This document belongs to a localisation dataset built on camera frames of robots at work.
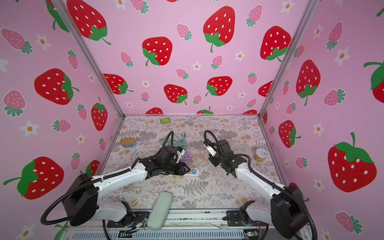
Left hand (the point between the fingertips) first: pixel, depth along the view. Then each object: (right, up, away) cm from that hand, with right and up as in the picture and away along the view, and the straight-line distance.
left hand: (189, 170), depth 80 cm
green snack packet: (-21, +29, +36) cm, 51 cm away
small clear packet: (+3, +30, +39) cm, 49 cm away
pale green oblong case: (-15, -20, -5) cm, 25 cm away
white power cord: (-17, +2, -23) cm, 29 cm away
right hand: (+13, +10, +6) cm, 17 cm away
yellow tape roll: (+44, +6, +13) cm, 47 cm away
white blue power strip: (+2, -4, +8) cm, 9 cm away
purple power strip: (-3, +4, +13) cm, 15 cm away
